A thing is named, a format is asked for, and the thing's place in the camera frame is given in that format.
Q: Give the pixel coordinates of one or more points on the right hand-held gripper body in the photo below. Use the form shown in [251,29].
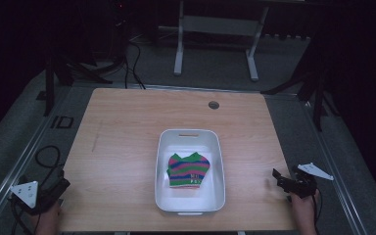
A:
[303,183]

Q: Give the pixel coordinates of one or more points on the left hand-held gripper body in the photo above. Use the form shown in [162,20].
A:
[29,193]

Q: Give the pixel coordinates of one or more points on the person's right hand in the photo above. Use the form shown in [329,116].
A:
[303,212]

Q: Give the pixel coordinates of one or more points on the person's left hand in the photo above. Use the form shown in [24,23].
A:
[48,219]

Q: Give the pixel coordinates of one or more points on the black tripod stand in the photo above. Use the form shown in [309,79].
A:
[49,81]
[318,98]

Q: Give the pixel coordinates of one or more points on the striped knitted sweater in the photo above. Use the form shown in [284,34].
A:
[188,171]

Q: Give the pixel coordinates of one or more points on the white plastic bin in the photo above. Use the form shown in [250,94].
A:
[189,202]

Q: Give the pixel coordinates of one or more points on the metal floor rail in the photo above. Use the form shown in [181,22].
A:
[333,163]
[19,163]

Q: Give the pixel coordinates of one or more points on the white metal desk frame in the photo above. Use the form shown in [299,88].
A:
[218,25]

